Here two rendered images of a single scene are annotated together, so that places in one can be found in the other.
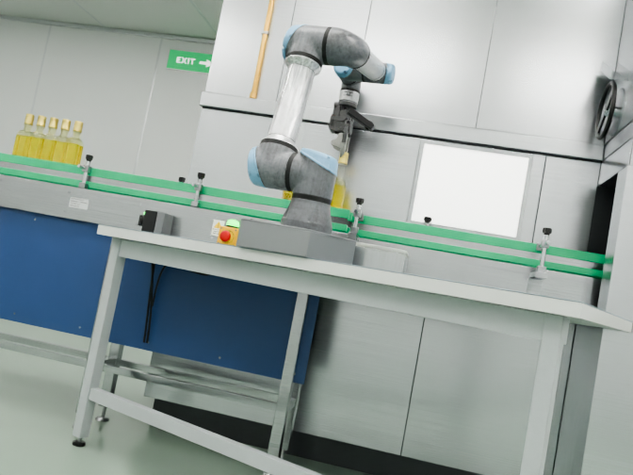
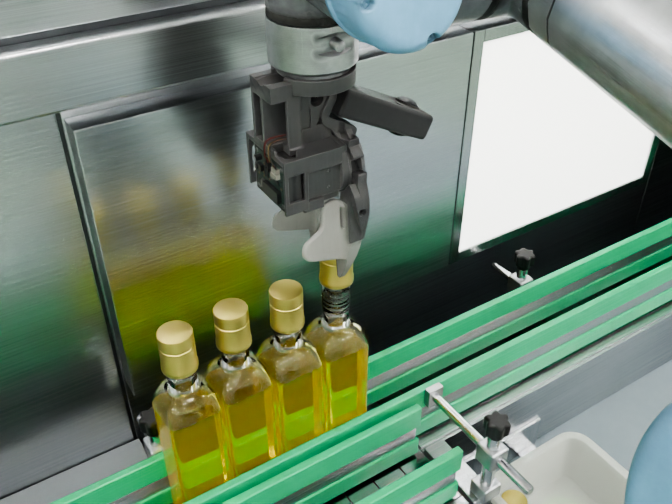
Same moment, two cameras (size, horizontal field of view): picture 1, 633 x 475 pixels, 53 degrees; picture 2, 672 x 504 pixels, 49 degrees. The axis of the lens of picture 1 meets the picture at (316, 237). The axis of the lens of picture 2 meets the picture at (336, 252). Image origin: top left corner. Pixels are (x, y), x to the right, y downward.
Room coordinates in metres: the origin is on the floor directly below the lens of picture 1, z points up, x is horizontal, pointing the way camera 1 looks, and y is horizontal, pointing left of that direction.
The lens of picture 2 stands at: (1.97, 0.37, 1.62)
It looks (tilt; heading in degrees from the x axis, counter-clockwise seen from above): 36 degrees down; 317
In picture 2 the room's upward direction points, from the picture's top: straight up
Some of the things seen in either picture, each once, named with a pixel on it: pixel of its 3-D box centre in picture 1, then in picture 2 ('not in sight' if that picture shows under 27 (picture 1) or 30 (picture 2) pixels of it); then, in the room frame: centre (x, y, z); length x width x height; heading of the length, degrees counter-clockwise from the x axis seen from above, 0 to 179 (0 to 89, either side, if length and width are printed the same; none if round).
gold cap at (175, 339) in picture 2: not in sight; (177, 349); (2.44, 0.13, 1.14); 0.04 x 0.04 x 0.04
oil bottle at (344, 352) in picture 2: (334, 205); (335, 390); (2.41, -0.05, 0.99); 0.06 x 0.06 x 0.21; 79
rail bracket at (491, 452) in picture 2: (357, 216); (476, 443); (2.26, -0.13, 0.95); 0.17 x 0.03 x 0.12; 169
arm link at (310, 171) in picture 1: (314, 173); not in sight; (1.84, 0.04, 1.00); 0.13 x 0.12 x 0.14; 72
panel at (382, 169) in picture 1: (409, 180); (441, 160); (2.49, -0.32, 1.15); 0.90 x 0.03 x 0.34; 79
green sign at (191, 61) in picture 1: (192, 61); not in sight; (5.84, 1.44, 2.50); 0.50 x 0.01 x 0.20; 79
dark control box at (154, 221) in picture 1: (157, 223); not in sight; (2.33, 0.58, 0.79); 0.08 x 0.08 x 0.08; 79
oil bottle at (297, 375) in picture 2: not in sight; (291, 410); (2.42, 0.01, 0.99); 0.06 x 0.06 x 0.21; 80
